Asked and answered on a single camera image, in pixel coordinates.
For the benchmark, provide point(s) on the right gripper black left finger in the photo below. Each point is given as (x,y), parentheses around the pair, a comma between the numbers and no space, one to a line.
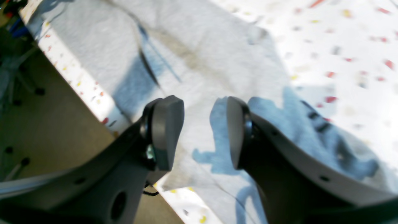
(108,188)

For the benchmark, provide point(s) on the grey T-shirt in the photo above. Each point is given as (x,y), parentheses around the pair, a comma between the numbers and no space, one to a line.
(323,71)

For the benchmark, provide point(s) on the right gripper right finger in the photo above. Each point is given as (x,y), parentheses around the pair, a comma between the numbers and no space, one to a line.
(294,187)

